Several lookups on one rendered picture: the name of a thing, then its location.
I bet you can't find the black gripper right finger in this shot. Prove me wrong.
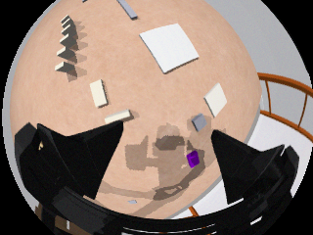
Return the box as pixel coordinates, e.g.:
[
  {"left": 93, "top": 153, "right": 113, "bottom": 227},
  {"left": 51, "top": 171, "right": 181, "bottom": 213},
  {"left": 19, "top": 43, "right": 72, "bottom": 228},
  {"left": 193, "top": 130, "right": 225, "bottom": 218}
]
[{"left": 210, "top": 129, "right": 285, "bottom": 205}]

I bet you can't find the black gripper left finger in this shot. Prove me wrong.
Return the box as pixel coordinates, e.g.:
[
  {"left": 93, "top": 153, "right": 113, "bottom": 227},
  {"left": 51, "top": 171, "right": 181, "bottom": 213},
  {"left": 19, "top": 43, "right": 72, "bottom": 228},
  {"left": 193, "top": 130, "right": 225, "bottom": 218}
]
[{"left": 36, "top": 120, "right": 124, "bottom": 200}]

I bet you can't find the purple block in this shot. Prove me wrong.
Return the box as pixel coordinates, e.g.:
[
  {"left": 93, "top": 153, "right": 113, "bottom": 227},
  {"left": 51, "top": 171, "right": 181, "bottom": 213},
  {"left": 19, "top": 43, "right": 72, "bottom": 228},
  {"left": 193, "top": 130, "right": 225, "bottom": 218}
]
[{"left": 187, "top": 150, "right": 200, "bottom": 168}]

